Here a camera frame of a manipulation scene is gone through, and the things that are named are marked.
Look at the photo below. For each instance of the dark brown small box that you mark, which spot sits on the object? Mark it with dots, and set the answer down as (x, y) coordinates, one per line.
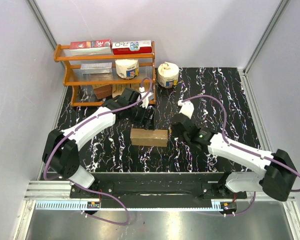
(102, 91)

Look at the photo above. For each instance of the red silver toothpaste box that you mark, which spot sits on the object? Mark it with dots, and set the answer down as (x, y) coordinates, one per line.
(91, 47)

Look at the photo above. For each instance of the toilet paper roll on table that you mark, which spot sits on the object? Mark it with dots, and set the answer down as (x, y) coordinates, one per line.
(168, 75)

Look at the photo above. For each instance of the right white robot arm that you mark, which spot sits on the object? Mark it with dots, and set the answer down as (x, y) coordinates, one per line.
(273, 173)

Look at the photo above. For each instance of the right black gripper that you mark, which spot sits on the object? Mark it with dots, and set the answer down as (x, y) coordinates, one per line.
(174, 133)

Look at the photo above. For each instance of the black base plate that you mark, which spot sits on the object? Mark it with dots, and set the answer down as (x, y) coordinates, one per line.
(183, 176)

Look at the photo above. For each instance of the brown cardboard express box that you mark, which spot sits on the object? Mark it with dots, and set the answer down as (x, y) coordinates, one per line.
(149, 138)

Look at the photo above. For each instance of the red white toothpaste box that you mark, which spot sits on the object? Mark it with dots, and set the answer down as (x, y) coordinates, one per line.
(132, 47)

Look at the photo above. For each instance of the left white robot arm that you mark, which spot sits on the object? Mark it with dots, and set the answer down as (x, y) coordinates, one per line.
(61, 151)

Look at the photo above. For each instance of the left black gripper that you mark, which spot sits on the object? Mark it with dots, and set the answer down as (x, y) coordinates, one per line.
(144, 122)

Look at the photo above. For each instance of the orange wooden shelf rack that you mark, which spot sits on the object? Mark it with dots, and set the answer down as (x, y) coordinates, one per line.
(79, 81)

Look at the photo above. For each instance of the toilet paper roll on shelf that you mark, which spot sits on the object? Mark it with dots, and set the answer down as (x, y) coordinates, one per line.
(127, 68)

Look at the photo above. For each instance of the middle small cardboard box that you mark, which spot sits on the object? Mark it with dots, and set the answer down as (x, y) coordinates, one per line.
(117, 89)

